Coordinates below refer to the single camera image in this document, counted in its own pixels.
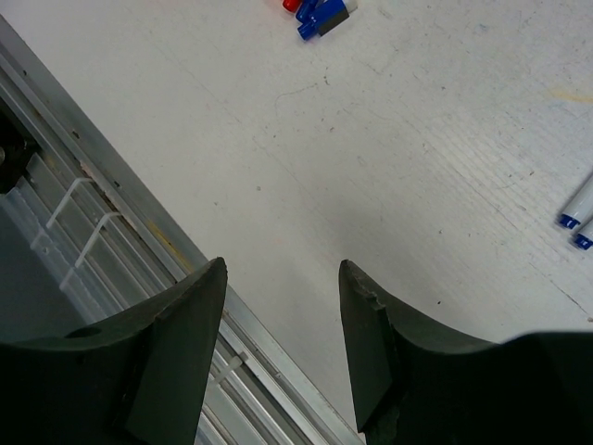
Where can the blue pen cap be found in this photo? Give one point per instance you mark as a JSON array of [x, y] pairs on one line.
[[327, 15], [305, 10]]

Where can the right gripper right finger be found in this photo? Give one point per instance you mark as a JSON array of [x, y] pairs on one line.
[[417, 381]]

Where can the white pen blue end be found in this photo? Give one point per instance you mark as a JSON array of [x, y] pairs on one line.
[[583, 239]]

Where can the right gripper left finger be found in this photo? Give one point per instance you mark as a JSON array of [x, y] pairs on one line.
[[137, 377]]

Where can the aluminium frame rail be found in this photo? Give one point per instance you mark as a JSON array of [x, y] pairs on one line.
[[109, 244]]

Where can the small blue capped pen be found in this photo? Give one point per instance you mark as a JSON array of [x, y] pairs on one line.
[[579, 208]]

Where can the red pen cap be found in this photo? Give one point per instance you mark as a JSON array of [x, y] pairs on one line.
[[292, 6]]

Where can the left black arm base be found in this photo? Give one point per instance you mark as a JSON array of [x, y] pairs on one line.
[[16, 153]]

